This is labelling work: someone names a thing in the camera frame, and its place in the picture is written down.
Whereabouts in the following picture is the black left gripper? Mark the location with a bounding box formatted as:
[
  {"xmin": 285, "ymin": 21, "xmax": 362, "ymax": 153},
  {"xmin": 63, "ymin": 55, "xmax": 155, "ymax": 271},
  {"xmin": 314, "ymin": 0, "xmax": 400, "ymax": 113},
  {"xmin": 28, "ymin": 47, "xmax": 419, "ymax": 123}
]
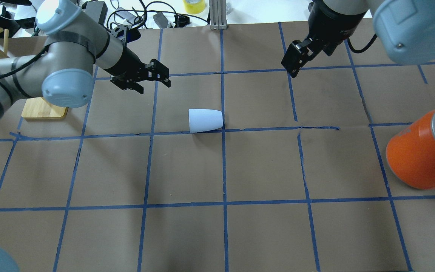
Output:
[{"xmin": 104, "ymin": 48, "xmax": 171, "ymax": 94}]

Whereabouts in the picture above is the aluminium frame post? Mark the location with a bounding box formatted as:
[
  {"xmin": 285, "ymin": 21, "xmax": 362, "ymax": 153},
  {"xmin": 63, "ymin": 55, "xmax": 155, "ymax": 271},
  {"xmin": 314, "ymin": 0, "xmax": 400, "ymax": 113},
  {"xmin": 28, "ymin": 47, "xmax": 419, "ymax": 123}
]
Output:
[{"xmin": 209, "ymin": 0, "xmax": 228, "ymax": 30}]

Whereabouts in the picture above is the light blue cup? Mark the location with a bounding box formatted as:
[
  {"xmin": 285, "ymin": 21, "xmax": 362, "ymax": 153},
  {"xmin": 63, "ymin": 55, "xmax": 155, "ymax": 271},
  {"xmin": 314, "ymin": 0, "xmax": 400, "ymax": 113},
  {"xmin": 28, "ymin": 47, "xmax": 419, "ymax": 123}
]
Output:
[{"xmin": 188, "ymin": 109, "xmax": 224, "ymax": 134}]

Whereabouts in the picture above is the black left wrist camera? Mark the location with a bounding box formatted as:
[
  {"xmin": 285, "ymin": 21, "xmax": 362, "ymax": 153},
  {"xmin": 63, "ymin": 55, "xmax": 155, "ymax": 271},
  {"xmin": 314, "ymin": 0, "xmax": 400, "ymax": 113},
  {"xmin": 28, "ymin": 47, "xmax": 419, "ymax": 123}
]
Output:
[{"xmin": 110, "ymin": 25, "xmax": 142, "ymax": 47}]

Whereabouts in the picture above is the yellow tape roll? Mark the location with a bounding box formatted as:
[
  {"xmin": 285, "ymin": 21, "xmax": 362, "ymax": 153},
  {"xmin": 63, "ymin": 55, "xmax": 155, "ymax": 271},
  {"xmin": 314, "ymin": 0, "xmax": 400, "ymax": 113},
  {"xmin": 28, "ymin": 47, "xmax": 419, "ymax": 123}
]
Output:
[{"xmin": 182, "ymin": 0, "xmax": 207, "ymax": 14}]

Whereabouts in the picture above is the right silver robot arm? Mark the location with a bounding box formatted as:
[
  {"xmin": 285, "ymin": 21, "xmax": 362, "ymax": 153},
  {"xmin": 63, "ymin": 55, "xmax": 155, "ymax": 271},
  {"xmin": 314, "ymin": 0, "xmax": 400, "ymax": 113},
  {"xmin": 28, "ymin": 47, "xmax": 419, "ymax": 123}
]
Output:
[{"xmin": 281, "ymin": 0, "xmax": 435, "ymax": 78}]

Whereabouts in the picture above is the black laptop power brick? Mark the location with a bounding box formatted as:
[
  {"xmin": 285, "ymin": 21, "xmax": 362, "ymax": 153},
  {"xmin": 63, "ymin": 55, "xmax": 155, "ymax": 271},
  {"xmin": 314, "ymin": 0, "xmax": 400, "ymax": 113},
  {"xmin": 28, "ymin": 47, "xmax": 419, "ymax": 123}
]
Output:
[{"xmin": 82, "ymin": 0, "xmax": 108, "ymax": 25}]

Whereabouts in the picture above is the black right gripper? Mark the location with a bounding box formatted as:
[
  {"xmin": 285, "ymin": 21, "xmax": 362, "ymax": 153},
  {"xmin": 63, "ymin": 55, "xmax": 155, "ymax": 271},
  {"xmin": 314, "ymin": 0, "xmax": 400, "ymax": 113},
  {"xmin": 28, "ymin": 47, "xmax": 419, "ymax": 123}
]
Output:
[{"xmin": 281, "ymin": 2, "xmax": 368, "ymax": 79}]

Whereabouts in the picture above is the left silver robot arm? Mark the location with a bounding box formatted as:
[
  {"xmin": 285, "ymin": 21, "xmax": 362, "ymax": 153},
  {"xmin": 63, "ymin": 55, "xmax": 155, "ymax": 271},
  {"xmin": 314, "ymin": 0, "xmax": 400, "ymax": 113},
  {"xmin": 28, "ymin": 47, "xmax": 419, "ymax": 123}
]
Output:
[{"xmin": 0, "ymin": 0, "xmax": 171, "ymax": 120}]

